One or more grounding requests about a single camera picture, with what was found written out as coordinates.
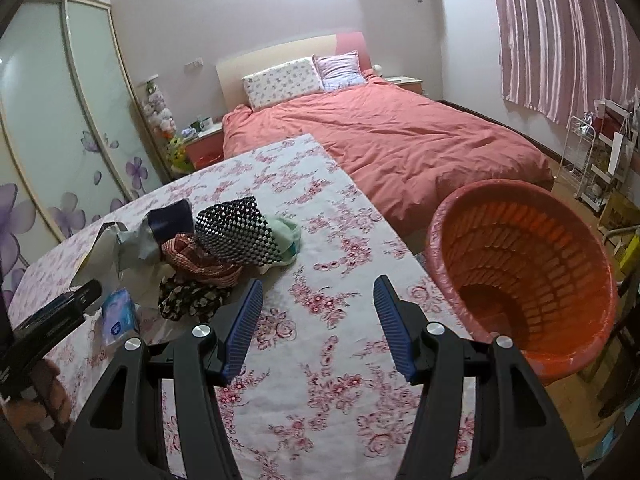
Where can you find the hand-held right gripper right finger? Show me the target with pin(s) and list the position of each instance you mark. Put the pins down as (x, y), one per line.
(390, 320)

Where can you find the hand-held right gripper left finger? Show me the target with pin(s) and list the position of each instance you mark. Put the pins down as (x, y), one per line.
(245, 320)

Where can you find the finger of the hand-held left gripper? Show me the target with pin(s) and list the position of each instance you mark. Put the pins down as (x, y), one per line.
(75, 297)

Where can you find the light green sock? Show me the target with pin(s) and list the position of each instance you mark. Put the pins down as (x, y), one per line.
(287, 237)

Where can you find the orange plastic basket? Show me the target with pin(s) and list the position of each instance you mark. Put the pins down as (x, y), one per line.
(500, 240)

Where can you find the blue tissue packet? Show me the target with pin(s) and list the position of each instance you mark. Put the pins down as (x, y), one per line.
(119, 312)

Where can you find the dark floral cloth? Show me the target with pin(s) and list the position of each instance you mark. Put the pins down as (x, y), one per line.
(187, 297)

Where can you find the red checked cloth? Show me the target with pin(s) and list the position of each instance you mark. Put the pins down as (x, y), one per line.
(195, 265)

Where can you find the grey-green crumpled sock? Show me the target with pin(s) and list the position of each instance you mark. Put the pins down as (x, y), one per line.
(142, 245)

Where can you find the black and white woven pouch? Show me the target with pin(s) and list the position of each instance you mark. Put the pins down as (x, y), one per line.
(235, 232)

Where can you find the floral tablecloth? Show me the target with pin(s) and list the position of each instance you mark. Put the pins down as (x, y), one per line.
(310, 240)

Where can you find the navy cloth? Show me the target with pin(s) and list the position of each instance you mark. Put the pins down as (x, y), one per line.
(172, 220)

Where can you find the bed with red duvet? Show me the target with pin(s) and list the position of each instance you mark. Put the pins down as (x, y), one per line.
(400, 145)

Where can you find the red and white nightstand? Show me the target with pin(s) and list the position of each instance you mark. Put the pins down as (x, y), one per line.
(205, 147)

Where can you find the green and yellow plush toy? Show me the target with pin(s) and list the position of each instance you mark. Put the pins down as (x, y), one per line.
(179, 152)

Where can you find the wardrobe with flower print doors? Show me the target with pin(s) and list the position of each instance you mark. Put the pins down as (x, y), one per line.
(50, 110)

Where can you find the white mug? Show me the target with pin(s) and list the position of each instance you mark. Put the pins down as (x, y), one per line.
(205, 123)

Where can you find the stack of plush toys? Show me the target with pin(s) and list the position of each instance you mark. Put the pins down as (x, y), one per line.
(159, 110)

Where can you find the wooden nightstand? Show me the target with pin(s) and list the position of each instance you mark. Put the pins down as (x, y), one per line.
(407, 84)

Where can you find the white floral pillow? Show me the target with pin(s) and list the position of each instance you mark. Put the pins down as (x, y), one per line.
(282, 82)

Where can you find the pink striped pillow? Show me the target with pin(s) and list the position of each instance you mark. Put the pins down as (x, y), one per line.
(340, 70)

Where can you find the pink striped curtain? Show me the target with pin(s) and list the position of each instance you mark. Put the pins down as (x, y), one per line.
(560, 35)

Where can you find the wall socket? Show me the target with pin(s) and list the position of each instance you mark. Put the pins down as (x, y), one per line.
(194, 63)

